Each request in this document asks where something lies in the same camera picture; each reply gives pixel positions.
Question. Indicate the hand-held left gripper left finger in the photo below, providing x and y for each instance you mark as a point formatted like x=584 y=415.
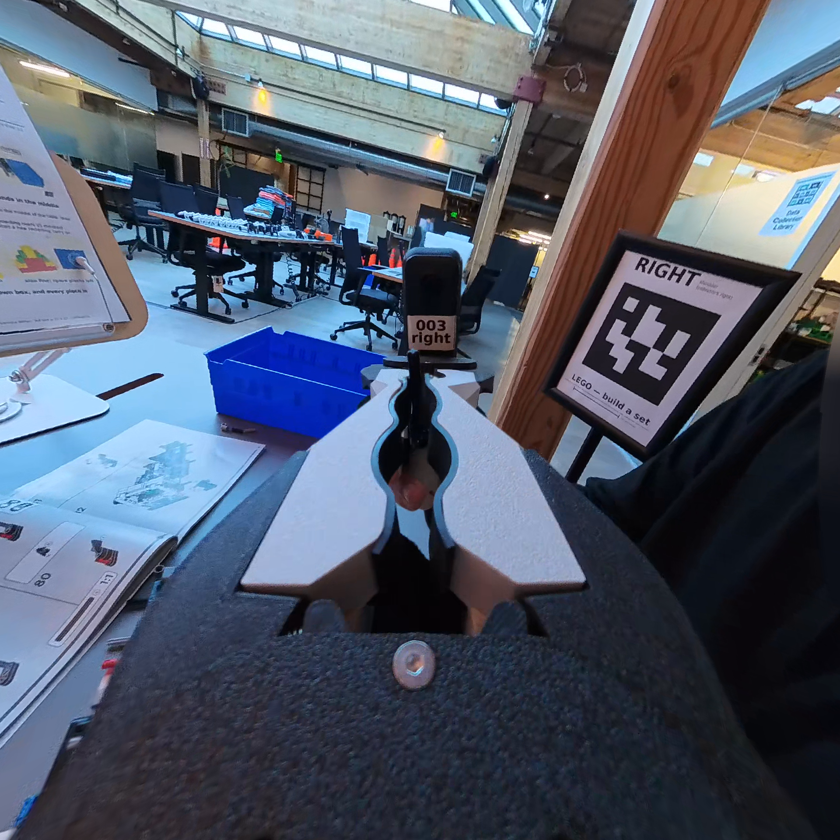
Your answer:
x=321 y=518

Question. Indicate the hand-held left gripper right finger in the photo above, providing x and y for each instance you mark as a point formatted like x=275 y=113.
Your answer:
x=512 y=518

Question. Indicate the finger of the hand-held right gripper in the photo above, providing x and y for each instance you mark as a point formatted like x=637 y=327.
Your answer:
x=382 y=379
x=464 y=389

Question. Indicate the black lego axle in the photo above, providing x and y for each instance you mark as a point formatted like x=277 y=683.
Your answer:
x=413 y=374

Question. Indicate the small dark lego pin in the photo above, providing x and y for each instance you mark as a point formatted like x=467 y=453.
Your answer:
x=237 y=429

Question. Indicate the lego instruction booklet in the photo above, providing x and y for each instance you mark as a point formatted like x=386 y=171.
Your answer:
x=79 y=590

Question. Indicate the person's right hand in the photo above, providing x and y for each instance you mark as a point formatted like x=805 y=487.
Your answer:
x=410 y=492

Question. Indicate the black office chair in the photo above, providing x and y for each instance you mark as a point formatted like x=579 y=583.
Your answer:
x=180 y=207
x=479 y=295
x=354 y=253
x=144 y=197

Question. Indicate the black partition board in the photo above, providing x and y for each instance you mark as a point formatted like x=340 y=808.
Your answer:
x=512 y=269

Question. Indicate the blue plastic bin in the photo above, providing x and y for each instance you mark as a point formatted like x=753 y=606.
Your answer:
x=289 y=394

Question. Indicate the white vent grille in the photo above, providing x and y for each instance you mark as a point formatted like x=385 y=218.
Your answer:
x=235 y=123
x=460 y=182

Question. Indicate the black framed sign stand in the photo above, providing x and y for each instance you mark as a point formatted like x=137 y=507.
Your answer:
x=663 y=341

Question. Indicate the row of skylight windows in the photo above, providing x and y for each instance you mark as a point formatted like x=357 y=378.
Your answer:
x=341 y=64

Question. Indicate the long wooden office desk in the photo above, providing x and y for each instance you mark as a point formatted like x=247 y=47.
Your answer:
x=190 y=222

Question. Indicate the white document stand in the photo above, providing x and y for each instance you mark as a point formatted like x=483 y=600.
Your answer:
x=59 y=407

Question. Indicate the storage shelf with green bins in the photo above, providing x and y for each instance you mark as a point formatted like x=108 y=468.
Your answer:
x=810 y=328

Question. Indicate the wooden clipboard with printed sheet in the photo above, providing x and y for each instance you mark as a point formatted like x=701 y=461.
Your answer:
x=46 y=229

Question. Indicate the long ceiling light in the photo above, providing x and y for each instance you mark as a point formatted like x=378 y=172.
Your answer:
x=44 y=68

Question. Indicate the silver ventilation duct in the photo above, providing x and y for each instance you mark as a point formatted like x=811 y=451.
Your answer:
x=367 y=157

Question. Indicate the wooden support post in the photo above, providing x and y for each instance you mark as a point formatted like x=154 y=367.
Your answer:
x=630 y=164

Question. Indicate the blue printed wall poster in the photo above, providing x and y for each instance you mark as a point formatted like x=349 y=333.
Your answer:
x=797 y=203

